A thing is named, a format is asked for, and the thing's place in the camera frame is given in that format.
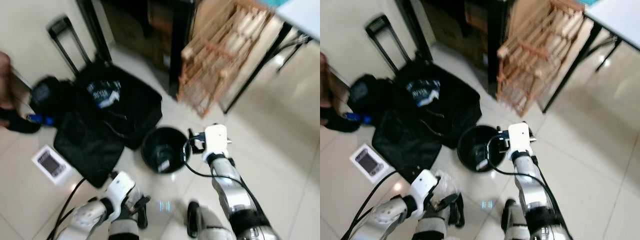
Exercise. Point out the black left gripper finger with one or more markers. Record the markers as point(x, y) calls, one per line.
point(449, 199)
point(141, 201)

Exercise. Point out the white plastic trash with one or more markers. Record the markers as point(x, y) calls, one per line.
point(446, 182)
point(135, 192)

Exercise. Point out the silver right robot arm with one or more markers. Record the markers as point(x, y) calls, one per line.
point(230, 187)
point(532, 187)

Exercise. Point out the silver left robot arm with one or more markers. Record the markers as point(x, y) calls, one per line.
point(385, 215)
point(82, 217)

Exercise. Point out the black round rubbish bin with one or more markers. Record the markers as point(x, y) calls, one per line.
point(162, 147)
point(475, 147)

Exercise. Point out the person hand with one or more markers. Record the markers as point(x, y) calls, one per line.
point(325, 80)
point(5, 80)

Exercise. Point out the robot right leg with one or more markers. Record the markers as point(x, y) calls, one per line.
point(210, 225)
point(517, 225)

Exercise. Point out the white device packaging box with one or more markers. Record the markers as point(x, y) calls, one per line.
point(371, 162)
point(51, 164)

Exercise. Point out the black fabric suitcase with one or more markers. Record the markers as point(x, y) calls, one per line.
point(422, 120)
point(105, 122)

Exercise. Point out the wooden slatted rack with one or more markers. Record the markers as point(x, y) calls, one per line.
point(537, 57)
point(220, 60)

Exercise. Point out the dark wooden cabinet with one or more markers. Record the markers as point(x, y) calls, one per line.
point(492, 30)
point(175, 30)

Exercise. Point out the small blue item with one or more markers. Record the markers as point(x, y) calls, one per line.
point(357, 118)
point(40, 119)

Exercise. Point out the black backpack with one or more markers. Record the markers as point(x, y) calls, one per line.
point(52, 95)
point(365, 95)

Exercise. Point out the black shoe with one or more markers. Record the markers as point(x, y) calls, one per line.
point(17, 122)
point(335, 120)

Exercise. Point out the white table with black legs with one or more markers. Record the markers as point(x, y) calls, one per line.
point(617, 20)
point(302, 15)

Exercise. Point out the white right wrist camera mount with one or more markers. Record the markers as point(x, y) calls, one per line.
point(520, 139)
point(216, 141)

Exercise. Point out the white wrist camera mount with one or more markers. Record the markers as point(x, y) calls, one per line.
point(424, 186)
point(119, 189)
point(216, 141)
point(520, 139)

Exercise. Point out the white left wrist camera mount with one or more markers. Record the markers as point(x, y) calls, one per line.
point(119, 189)
point(424, 186)

